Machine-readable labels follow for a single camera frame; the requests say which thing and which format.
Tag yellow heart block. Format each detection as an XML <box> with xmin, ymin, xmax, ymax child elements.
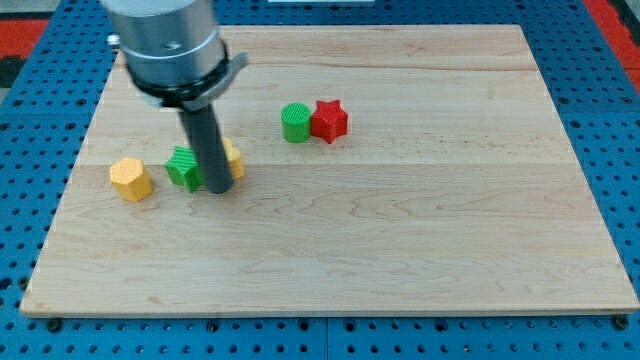
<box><xmin>222</xmin><ymin>137</ymin><xmax>245</xmax><ymax>180</ymax></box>

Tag wooden board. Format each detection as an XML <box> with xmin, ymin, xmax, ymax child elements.
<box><xmin>21</xmin><ymin>25</ymin><xmax>639</xmax><ymax>318</ymax></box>

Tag green cylinder block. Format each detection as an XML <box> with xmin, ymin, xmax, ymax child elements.
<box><xmin>281</xmin><ymin>102</ymin><xmax>311</xmax><ymax>143</ymax></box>

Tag red star block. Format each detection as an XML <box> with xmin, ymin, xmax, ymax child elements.
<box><xmin>311</xmin><ymin>99</ymin><xmax>348</xmax><ymax>144</ymax></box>

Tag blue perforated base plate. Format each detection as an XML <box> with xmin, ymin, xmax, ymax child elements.
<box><xmin>1</xmin><ymin>0</ymin><xmax>639</xmax><ymax>359</ymax></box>

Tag green star block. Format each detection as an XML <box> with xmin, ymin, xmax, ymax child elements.
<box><xmin>165</xmin><ymin>146</ymin><xmax>203</xmax><ymax>193</ymax></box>

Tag yellow hexagon block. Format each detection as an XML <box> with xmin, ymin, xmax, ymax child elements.
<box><xmin>109</xmin><ymin>157</ymin><xmax>153</xmax><ymax>202</ymax></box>

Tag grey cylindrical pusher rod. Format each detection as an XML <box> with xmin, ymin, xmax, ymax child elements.
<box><xmin>179</xmin><ymin>105</ymin><xmax>234</xmax><ymax>194</ymax></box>

